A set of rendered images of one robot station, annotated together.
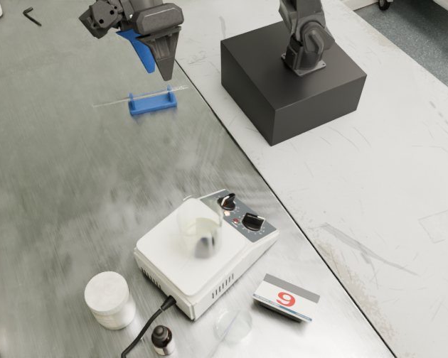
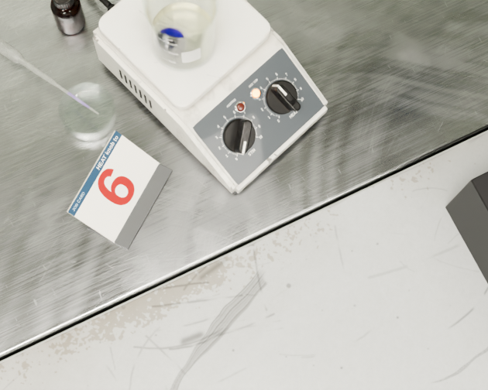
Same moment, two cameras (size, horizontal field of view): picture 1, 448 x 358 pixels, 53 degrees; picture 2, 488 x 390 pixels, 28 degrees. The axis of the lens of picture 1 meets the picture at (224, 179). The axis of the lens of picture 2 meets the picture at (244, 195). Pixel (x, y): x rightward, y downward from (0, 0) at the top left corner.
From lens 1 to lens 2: 55 cm
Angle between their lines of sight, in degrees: 38
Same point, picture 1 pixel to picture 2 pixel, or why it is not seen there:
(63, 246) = not seen: outside the picture
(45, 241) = not seen: outside the picture
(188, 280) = (120, 22)
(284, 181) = (359, 223)
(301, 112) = not seen: outside the picture
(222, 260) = (151, 71)
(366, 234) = (239, 352)
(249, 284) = (156, 144)
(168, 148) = (438, 19)
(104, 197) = not seen: outside the picture
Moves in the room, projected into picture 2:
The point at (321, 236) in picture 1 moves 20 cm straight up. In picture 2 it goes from (237, 270) to (244, 222)
